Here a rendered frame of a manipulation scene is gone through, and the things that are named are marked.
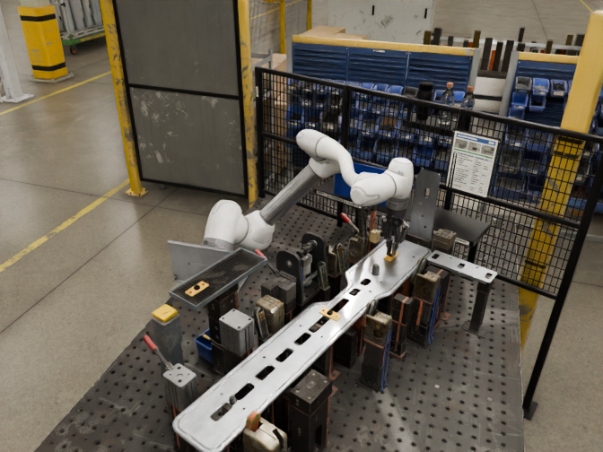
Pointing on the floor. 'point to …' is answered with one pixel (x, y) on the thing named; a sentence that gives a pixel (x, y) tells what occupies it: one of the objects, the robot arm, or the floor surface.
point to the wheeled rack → (79, 32)
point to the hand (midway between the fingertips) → (391, 247)
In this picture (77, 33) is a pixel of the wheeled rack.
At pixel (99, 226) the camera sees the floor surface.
